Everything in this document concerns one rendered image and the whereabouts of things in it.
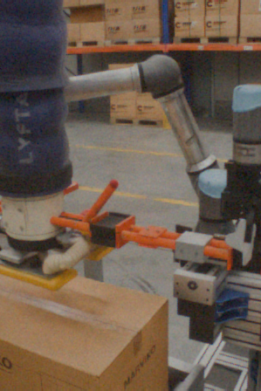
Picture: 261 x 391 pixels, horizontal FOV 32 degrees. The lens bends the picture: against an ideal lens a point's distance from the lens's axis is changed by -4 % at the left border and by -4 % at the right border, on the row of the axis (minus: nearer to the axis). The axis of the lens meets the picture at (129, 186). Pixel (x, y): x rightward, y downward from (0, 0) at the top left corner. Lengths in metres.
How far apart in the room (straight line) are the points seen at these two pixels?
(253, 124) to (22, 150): 0.55
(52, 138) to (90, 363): 0.57
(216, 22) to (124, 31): 1.83
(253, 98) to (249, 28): 7.35
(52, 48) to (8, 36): 0.11
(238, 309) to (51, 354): 0.67
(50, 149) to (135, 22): 7.92
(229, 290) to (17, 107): 0.90
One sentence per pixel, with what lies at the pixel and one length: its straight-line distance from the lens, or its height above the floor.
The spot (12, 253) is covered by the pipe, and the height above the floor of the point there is 1.18.
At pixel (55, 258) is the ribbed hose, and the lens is 1.13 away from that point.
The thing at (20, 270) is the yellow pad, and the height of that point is 1.15.
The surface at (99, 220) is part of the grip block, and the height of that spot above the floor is 1.27.
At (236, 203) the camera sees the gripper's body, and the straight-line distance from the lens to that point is 0.96.
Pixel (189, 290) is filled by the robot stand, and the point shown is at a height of 0.94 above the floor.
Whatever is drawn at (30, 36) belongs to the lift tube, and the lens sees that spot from 1.09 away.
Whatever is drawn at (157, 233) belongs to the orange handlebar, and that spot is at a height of 1.27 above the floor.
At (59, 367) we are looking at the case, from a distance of 1.22.
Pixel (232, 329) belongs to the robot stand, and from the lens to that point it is 1.66.
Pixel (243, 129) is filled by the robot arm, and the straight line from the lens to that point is 0.90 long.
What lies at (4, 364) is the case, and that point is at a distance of 1.38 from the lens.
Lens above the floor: 1.70
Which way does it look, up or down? 18 degrees down
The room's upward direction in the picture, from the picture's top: 2 degrees counter-clockwise
